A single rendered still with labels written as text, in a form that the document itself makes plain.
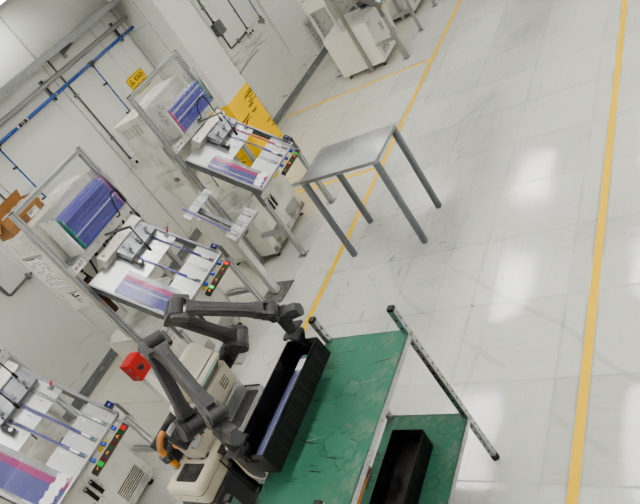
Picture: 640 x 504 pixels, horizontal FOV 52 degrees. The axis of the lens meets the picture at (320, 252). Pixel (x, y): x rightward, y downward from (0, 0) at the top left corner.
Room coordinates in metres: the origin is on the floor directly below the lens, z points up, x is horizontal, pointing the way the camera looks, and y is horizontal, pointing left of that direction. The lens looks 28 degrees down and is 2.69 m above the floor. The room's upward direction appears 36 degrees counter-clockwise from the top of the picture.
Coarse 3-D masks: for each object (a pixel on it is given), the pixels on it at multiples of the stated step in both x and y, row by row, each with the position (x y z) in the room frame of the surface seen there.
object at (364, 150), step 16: (384, 128) 4.48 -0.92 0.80; (336, 144) 4.80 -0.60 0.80; (352, 144) 4.60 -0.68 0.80; (368, 144) 4.42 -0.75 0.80; (384, 144) 4.27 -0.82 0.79; (400, 144) 4.43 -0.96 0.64; (320, 160) 4.73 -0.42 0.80; (336, 160) 4.54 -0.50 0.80; (352, 160) 4.36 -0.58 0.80; (368, 160) 4.19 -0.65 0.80; (304, 176) 4.66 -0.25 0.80; (320, 176) 4.47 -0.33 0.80; (384, 176) 4.13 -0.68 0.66; (352, 192) 4.89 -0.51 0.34; (432, 192) 4.42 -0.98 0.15; (320, 208) 4.60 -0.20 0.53; (400, 208) 4.15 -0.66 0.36; (336, 224) 4.61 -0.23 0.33; (416, 224) 4.14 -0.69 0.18; (352, 256) 4.61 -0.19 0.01
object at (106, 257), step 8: (136, 216) 4.92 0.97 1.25; (128, 224) 4.85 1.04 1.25; (136, 224) 4.86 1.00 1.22; (120, 232) 4.79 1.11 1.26; (128, 232) 4.78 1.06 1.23; (112, 240) 4.72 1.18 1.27; (120, 240) 4.72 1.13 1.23; (104, 248) 4.66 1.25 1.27; (112, 248) 4.66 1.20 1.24; (104, 256) 4.59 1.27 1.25; (112, 256) 4.62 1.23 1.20; (104, 264) 4.57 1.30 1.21
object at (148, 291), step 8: (128, 272) 4.52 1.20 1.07; (128, 280) 4.46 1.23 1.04; (136, 280) 4.45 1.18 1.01; (144, 280) 4.44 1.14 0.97; (152, 280) 4.44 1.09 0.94; (120, 288) 4.40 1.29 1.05; (128, 288) 4.40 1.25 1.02; (136, 288) 4.39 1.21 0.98; (144, 288) 4.38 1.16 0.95; (152, 288) 4.37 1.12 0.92; (160, 288) 4.37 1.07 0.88; (168, 288) 4.36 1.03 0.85; (128, 296) 4.33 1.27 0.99; (136, 296) 4.33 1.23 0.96; (144, 296) 4.32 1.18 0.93; (152, 296) 4.31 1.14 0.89; (160, 296) 4.30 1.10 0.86; (168, 296) 4.30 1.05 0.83; (152, 304) 4.25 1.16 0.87; (160, 304) 4.24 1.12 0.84; (184, 304) 4.22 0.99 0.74
